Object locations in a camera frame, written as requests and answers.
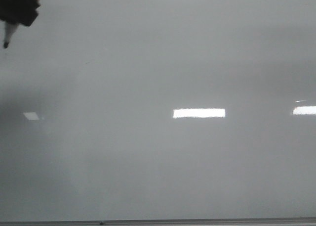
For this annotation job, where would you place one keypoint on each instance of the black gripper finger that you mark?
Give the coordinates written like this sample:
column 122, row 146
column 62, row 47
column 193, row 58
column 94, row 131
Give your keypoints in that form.
column 19, row 11

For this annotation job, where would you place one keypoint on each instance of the white black-tipped whiteboard marker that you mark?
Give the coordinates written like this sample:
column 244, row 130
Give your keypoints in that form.
column 9, row 30

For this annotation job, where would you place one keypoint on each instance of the white whiteboard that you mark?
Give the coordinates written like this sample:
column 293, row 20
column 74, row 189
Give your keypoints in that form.
column 159, row 110

